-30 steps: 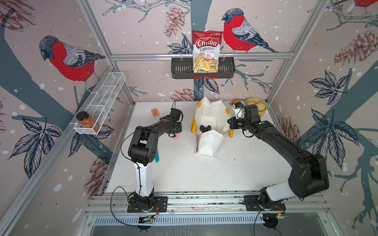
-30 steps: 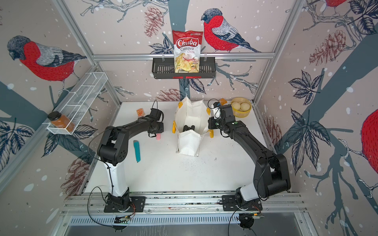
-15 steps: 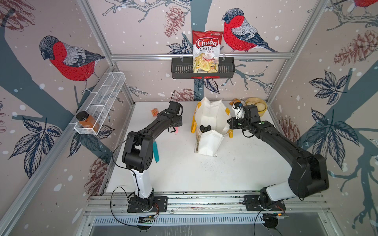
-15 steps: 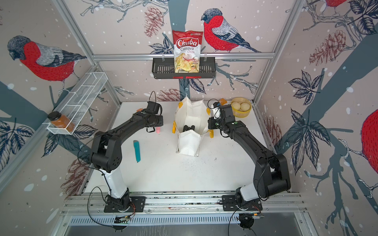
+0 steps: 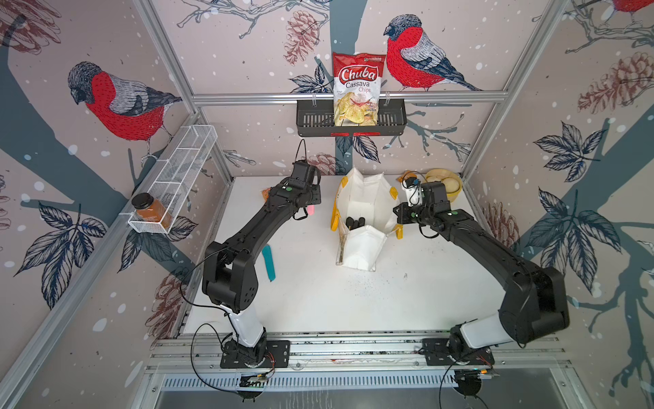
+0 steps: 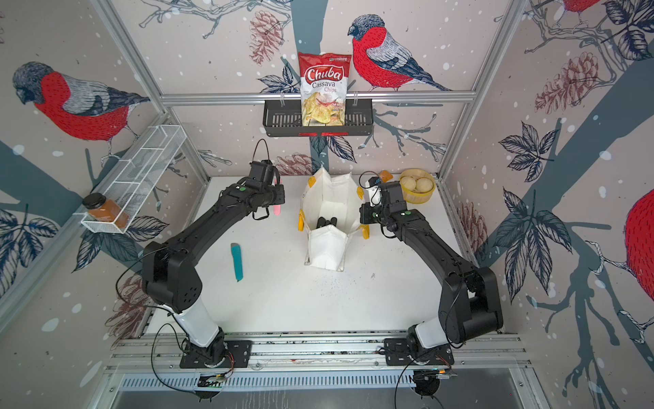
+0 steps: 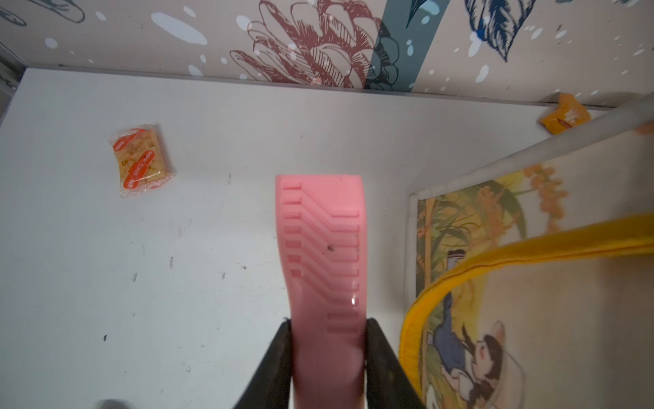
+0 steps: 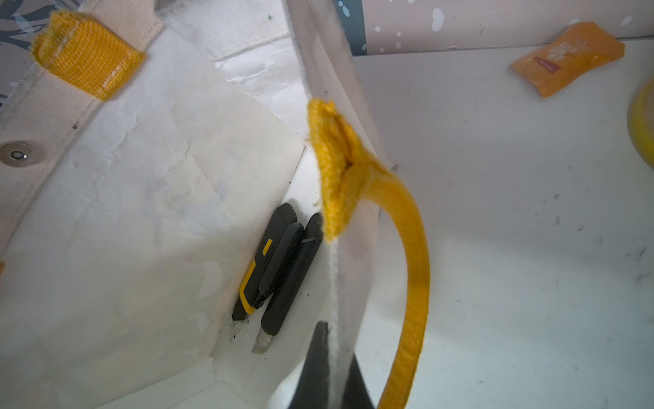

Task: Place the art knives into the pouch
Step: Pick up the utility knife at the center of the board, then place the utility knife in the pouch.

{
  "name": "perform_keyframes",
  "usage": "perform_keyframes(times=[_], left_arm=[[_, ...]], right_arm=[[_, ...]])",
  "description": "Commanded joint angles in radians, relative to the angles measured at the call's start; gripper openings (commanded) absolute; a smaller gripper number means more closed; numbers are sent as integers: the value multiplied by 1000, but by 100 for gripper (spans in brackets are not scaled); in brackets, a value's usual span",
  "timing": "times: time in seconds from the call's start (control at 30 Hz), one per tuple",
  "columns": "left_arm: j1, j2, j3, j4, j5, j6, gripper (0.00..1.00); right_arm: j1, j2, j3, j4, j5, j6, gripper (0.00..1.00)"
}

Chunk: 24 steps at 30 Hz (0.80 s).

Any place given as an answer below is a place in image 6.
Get white tote pouch yellow handles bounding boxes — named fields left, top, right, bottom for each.
left=298, top=168, right=371, bottom=272

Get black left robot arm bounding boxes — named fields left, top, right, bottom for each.
left=141, top=160, right=285, bottom=366

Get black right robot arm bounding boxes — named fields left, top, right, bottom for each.
left=359, top=177, right=504, bottom=357

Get orange sachet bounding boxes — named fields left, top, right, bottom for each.
left=379, top=170, right=393, bottom=183

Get white steamed bun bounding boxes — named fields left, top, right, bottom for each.
left=416, top=177, right=434, bottom=194
left=400, top=177, right=417, bottom=192

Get yellow bamboo steamer basket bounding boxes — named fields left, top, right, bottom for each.
left=400, top=169, right=435, bottom=205

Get Chuba cassava chips bag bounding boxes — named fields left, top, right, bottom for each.
left=298, top=53, right=352, bottom=126

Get orange sauce jar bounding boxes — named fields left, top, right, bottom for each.
left=82, top=193, right=129, bottom=229

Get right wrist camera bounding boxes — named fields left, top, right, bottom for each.
left=366, top=176, right=383, bottom=206

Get black wire wall basket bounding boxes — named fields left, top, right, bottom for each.
left=262, top=99, right=374, bottom=137

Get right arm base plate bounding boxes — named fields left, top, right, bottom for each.
left=379, top=338, right=454, bottom=367

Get white wire wall shelf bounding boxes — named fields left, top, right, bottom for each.
left=81, top=124, right=187, bottom=233

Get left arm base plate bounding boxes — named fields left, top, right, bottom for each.
left=180, top=338, right=253, bottom=369

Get aluminium rail frame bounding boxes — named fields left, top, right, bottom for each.
left=98, top=332, right=538, bottom=402

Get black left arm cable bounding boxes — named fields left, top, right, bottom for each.
left=114, top=137, right=231, bottom=395

